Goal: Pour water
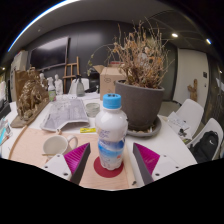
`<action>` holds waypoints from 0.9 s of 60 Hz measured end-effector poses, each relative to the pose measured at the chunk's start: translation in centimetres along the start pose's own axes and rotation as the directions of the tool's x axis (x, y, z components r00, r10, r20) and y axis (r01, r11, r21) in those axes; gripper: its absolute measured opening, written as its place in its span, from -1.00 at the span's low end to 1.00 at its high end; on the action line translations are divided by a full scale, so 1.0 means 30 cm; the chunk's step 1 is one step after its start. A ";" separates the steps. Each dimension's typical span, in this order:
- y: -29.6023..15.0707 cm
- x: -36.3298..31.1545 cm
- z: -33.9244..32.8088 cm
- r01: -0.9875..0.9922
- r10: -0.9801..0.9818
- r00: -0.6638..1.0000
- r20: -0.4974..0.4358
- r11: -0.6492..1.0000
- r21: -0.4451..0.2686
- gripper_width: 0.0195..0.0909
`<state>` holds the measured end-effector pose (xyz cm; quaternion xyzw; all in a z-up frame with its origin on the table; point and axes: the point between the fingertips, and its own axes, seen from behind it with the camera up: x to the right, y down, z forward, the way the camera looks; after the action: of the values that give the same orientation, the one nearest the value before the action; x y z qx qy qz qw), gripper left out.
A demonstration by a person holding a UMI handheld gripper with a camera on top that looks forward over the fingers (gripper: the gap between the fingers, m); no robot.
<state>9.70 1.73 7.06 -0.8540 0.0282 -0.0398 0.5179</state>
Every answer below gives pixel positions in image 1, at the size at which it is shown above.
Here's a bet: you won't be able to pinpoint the teal booklet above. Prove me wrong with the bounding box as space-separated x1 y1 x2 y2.
0 117 13 147

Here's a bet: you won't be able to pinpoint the black wall screen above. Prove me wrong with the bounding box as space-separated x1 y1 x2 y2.
29 35 71 70

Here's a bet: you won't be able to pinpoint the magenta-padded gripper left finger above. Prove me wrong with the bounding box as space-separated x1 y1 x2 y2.
41 142 92 186

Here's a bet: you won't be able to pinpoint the wooden figure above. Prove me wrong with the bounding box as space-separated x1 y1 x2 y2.
187 78 199 103

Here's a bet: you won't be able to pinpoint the white plastic chair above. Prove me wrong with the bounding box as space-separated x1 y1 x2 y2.
68 78 90 95
186 117 224 164
166 98 205 134

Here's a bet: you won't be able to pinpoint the grey plant saucer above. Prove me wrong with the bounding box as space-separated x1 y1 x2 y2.
125 115 163 138

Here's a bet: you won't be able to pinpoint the ceiling light strip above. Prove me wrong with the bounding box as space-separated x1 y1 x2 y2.
7 0 81 53

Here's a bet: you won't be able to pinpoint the flat round red coaster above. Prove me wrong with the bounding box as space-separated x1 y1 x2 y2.
93 155 125 179

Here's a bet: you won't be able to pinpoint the papers on chair seat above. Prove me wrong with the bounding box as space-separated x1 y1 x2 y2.
166 110 191 138

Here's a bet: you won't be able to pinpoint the light wooden drawing board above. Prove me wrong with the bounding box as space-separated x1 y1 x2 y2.
8 126 138 191

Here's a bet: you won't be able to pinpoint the dark spray bottle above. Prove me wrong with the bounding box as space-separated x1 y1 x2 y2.
75 74 86 98

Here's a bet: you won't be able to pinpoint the dried plant in grey pot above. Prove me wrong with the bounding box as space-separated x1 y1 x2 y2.
87 19 174 132

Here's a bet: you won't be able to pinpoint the cardboard box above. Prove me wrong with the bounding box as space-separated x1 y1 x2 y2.
93 64 128 102

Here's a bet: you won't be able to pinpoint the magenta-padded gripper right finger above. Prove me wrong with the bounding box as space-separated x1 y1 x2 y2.
132 142 183 186

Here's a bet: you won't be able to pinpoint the printed newspaper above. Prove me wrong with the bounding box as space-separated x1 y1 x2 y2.
39 97 90 133

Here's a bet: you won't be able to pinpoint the cream ceramic mug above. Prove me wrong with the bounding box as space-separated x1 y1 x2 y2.
42 134 79 159

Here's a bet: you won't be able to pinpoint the small yellow marker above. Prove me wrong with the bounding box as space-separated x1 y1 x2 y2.
79 127 97 134

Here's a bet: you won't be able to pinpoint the blue-capped plastic drink bottle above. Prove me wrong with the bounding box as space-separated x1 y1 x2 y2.
94 93 129 171

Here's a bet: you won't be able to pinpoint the white cabinet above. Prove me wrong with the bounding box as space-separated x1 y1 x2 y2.
9 49 30 101

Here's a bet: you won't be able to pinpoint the black backpack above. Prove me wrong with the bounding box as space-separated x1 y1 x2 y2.
188 130 220 164

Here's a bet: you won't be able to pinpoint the wooden easel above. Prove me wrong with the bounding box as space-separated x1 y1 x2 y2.
62 55 81 94

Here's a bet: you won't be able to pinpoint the small white bust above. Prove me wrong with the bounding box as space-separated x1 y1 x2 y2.
54 73 64 96

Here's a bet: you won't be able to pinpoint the small round glass jar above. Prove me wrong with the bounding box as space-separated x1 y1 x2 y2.
85 102 101 118

